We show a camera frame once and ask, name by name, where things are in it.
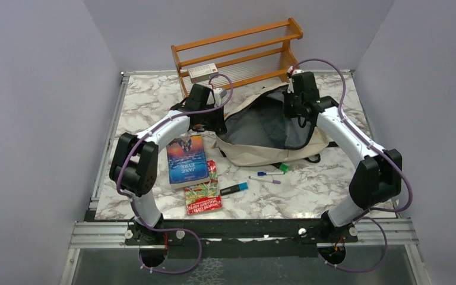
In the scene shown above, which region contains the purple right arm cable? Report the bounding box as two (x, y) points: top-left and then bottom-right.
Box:
(287, 58), (414, 273)

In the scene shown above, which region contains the blue Jane Eyre book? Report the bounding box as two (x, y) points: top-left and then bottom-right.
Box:
(166, 135), (210, 189)

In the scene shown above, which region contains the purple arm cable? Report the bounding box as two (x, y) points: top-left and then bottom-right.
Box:
(116, 73), (235, 276)
(287, 58), (414, 273)

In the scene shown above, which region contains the white red box on shelf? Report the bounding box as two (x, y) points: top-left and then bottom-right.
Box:
(187, 63), (219, 84)

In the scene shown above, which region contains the beige canvas backpack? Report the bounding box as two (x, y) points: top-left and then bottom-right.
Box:
(216, 83), (330, 166)

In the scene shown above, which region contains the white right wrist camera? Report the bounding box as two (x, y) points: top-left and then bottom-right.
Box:
(286, 66), (304, 78)

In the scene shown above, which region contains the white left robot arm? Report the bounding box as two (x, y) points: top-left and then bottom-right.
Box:
(109, 84), (230, 244)

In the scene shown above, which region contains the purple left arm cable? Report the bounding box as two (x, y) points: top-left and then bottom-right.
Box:
(116, 73), (235, 276)

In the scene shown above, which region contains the green-capped marker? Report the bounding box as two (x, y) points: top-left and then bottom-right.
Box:
(271, 163), (289, 173)

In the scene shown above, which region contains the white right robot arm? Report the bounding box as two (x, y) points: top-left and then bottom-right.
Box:
(283, 67), (402, 242)

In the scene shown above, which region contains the red Treehouse book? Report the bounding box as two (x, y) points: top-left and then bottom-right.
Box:
(185, 160), (223, 215)

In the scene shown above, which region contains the white purple-capped pen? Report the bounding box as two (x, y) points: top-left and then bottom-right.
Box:
(248, 176), (281, 185)

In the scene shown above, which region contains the wooden two-tier shelf rack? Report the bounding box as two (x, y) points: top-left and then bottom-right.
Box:
(171, 18), (304, 96)

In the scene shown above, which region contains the black blue highlighter marker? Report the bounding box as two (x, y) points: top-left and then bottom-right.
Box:
(220, 182), (248, 196)

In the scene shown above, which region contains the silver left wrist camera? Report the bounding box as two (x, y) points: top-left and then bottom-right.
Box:
(213, 87), (227, 106)

